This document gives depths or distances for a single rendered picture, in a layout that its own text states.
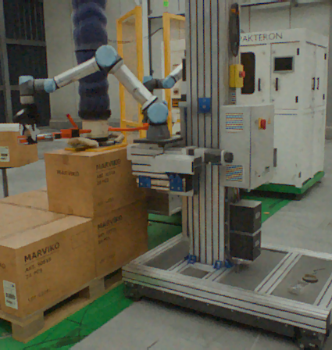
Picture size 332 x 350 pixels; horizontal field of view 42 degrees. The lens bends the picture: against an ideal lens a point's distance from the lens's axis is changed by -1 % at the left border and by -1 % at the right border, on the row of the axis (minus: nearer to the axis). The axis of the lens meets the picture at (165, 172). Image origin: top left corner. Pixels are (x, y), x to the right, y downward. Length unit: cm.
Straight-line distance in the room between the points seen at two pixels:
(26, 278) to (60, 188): 70
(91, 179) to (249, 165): 96
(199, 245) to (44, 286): 98
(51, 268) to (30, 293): 18
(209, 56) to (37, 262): 152
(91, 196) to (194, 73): 98
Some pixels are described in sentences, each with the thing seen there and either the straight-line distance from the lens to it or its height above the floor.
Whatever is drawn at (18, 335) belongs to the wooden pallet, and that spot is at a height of 3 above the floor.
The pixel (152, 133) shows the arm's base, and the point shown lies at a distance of 258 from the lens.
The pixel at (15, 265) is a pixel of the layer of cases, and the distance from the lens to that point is 243.
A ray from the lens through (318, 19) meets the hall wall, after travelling 1194.
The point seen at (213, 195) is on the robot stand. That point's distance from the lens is 266.
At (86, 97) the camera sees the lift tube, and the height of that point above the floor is 130.
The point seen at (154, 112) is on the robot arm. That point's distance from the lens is 242.
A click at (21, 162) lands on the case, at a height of 66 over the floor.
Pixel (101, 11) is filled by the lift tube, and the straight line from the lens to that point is 298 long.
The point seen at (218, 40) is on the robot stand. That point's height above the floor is 160.
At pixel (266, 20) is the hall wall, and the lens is 1232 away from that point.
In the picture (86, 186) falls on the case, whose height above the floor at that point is 75.
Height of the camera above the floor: 133
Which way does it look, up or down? 11 degrees down
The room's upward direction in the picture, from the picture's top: 2 degrees counter-clockwise
